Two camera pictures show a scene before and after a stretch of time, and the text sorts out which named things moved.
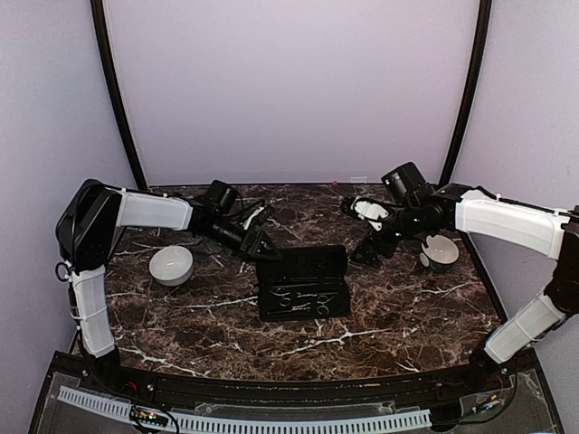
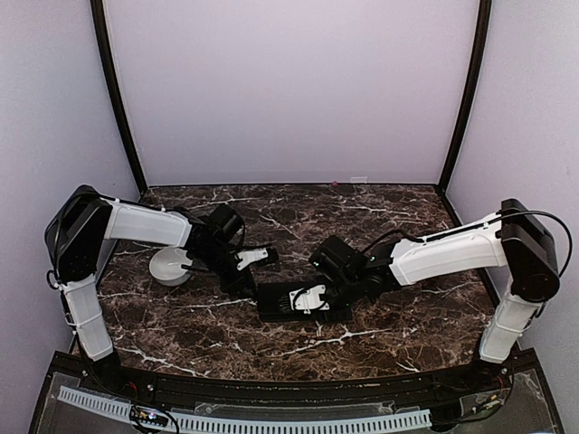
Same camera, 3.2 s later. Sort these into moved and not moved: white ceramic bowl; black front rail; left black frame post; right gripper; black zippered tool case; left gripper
Moved: black zippered tool case; left gripper; right gripper
Not moved: left black frame post; black front rail; white ceramic bowl
